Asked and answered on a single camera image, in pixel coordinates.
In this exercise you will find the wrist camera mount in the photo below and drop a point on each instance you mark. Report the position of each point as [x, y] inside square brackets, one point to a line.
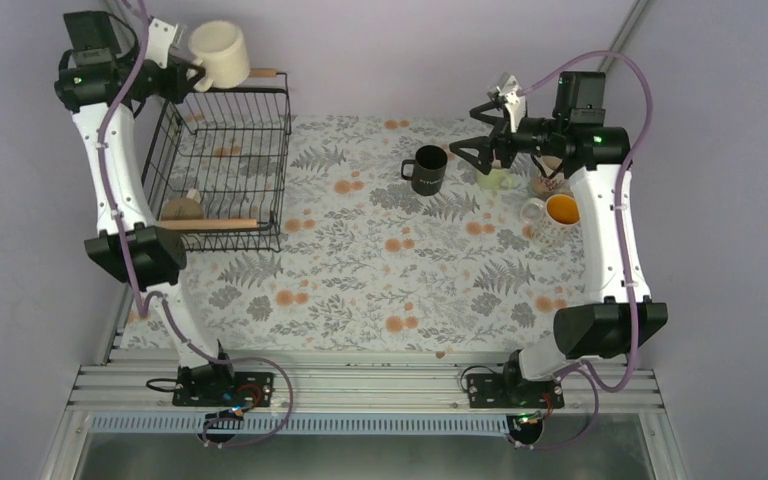
[161, 39]
[506, 94]

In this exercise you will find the white patterned mug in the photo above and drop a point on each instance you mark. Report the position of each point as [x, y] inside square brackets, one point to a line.
[548, 222]

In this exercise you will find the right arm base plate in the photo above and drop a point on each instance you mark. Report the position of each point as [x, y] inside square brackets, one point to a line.
[497, 391]

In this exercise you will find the beige floral mug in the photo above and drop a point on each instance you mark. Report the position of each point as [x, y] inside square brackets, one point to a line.
[546, 177]

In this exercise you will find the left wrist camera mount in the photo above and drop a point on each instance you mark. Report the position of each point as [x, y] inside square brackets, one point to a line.
[161, 39]

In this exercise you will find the floral table mat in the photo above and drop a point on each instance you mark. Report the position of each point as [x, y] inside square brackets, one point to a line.
[363, 263]

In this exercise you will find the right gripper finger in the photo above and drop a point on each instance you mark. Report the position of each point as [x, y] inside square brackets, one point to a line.
[478, 151]
[491, 113]

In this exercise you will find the aluminium rail frame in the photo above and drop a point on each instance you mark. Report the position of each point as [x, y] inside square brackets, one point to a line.
[394, 393]

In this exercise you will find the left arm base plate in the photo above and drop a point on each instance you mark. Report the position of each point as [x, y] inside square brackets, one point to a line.
[217, 390]

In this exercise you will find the black mug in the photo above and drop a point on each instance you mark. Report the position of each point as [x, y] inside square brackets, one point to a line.
[425, 171]

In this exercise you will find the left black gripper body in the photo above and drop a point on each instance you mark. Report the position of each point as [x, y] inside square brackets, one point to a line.
[172, 92]

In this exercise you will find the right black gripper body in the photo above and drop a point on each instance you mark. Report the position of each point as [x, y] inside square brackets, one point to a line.
[548, 137]

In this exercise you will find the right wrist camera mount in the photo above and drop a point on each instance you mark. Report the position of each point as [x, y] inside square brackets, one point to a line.
[506, 94]

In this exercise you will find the tan upturned mug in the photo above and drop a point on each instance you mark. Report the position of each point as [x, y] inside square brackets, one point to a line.
[188, 207]

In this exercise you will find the cream mug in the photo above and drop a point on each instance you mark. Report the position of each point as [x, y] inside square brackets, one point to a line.
[219, 48]

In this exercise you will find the black wire dish rack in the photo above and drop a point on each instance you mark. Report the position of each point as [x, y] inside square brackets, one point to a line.
[226, 149]

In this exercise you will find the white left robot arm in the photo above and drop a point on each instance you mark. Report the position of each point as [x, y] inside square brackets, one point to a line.
[104, 85]

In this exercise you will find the light green mug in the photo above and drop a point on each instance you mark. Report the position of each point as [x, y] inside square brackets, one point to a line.
[496, 179]

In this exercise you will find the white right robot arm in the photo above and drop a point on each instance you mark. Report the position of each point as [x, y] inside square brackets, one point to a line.
[618, 314]

